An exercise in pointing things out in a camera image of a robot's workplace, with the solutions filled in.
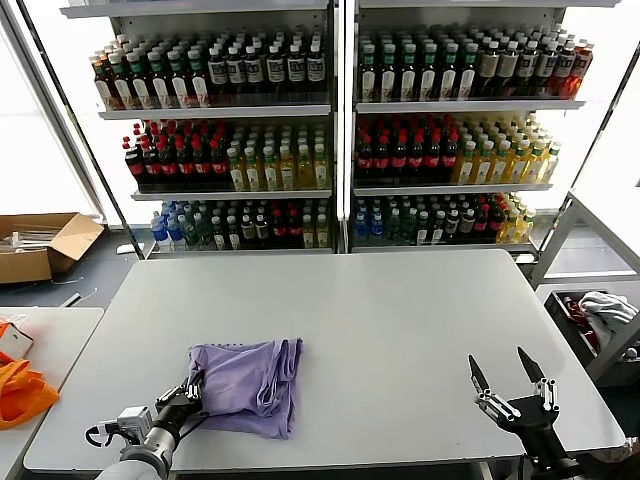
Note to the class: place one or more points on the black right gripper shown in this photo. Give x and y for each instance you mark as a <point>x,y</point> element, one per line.
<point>535,425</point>

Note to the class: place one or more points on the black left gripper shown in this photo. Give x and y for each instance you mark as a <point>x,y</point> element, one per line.
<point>175,412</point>

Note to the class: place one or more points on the purple t-shirt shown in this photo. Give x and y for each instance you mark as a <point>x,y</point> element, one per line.
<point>240,380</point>

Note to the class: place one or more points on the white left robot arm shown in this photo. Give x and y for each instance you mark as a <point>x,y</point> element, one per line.
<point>160,440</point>

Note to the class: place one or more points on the black plastic crate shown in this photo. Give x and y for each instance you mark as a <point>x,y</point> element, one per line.
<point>566,330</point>

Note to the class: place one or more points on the red crumpled cloth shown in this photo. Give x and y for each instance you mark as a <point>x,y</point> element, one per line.
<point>574,312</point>

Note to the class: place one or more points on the white grey crumpled cloth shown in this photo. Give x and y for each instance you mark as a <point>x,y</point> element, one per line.
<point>606,310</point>

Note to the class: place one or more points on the white side table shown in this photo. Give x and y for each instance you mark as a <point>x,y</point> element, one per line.
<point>64,341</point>

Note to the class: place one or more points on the white strip piece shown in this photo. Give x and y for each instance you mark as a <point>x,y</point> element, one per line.
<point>72,299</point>

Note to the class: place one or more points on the green label water bottle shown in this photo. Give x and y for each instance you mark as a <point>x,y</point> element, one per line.
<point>201,234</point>
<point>392,227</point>
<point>188,234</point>
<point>407,227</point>

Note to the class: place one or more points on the blue label water bottle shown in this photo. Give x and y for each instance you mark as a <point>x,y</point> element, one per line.
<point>359,227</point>
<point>374,227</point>
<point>157,235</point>
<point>172,234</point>

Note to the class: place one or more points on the orange cloth bag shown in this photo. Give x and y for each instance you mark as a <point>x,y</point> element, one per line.
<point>20,396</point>

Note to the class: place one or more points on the black label dark bottle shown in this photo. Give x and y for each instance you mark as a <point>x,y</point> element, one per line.
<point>467,222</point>
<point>261,230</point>
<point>246,230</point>
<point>452,222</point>

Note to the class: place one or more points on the yellow juice bottle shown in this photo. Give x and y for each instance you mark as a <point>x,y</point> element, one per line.
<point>269,175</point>
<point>320,232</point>
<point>236,175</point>
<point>525,225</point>
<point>307,232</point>
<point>285,175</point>
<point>484,170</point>
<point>534,169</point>
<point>320,174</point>
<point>251,175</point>
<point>549,167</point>
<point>302,174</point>
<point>509,227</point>
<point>518,169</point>
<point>465,170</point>
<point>500,170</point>

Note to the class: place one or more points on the white orange small box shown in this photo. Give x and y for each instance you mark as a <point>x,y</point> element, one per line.
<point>16,342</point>

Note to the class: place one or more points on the red cap cola bottle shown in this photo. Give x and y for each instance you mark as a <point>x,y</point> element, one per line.
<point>292,230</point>
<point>277,230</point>
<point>201,167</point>
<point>217,167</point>
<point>150,167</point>
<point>495,222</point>
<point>132,167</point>
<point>417,160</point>
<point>381,160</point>
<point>450,160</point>
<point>433,160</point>
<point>399,160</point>
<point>364,160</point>
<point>167,167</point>
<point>481,222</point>

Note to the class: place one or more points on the brown cardboard box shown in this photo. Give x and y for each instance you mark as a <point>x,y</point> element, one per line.
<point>74,241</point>

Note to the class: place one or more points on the white plastic strips bundle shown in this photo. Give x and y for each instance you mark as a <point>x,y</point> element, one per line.
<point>34,240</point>

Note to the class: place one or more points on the white metal shelf unit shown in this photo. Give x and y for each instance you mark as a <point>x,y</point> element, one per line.
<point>217,111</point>
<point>468,106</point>

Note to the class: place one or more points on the dark label white cap bottle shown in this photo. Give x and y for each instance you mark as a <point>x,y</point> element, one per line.
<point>313,69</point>
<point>216,70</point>
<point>526,65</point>
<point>253,70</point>
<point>564,65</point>
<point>294,70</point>
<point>545,65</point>
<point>234,70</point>
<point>274,70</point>

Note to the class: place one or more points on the white vertical light strip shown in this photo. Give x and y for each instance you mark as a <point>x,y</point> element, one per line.
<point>342,100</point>

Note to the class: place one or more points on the beige label dark bottle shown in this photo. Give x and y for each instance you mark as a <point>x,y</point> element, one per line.
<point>488,67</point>
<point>507,67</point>

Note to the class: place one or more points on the red drink bottle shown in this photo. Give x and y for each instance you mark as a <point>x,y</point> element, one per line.
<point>580,67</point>

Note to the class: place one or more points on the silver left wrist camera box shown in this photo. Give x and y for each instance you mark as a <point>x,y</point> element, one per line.
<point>134,420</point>

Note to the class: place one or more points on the grey metal frame table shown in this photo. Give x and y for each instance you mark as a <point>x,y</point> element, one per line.
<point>555,235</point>

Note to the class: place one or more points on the black window frame bar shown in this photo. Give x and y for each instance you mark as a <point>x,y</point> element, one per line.
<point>79,125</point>
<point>599,130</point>

